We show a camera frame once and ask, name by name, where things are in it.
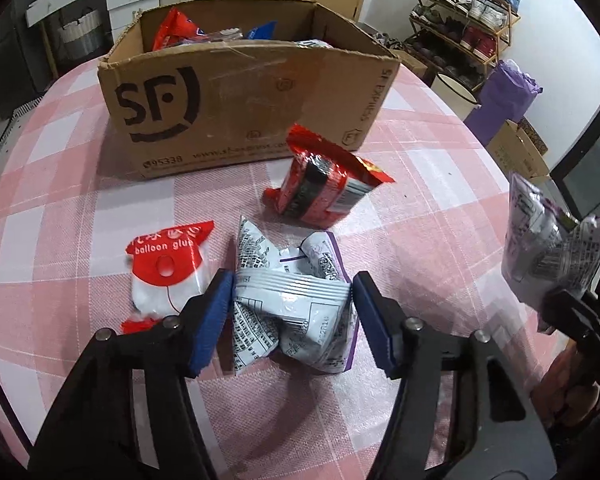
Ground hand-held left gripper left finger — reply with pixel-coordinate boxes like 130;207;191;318
27;269;235;480

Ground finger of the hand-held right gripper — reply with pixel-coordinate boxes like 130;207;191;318
542;287;600;361

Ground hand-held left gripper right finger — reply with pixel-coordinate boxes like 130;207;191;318
352;271;561;480

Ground purple white snack packet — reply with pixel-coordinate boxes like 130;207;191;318
237;231;357;375

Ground red white balloon glue packet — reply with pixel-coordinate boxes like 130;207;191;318
120;220;216;336

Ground silver white snack packet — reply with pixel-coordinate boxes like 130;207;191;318
232;215;291;377

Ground red black snack packet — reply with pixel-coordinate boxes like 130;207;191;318
262;124;396;228

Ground brown cardboard box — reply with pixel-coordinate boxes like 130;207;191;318
97;0;400;181

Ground blue snack packet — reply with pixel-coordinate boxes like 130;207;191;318
245;21;279;41

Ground red colourful snack packet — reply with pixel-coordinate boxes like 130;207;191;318
152;7;243;52

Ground person's right hand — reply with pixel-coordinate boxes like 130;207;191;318
532;345;600;428

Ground pink checked tablecloth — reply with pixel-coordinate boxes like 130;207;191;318
0;57;600;480

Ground dark framed screen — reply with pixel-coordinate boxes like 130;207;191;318
550;110;600;221

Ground open tan cardboard box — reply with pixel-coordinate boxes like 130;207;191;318
486;120;551;181

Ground purple plastic bag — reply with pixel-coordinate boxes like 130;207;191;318
464;59;543;148

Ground white round basin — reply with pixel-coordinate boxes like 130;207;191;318
432;71;481;106

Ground small closed cardboard box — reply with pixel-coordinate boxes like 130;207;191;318
392;49;428;78

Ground wooden shoe rack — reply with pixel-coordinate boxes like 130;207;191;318
407;0;523;93

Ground group of loose sneakers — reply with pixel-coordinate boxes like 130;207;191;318
370;30;406;51

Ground rows of shelved sneakers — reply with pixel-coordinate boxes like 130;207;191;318
412;0;522;86

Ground woven laundry basket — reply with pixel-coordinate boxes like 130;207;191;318
55;7;108;63

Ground dark grey fridge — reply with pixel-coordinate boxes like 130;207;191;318
0;0;56;121

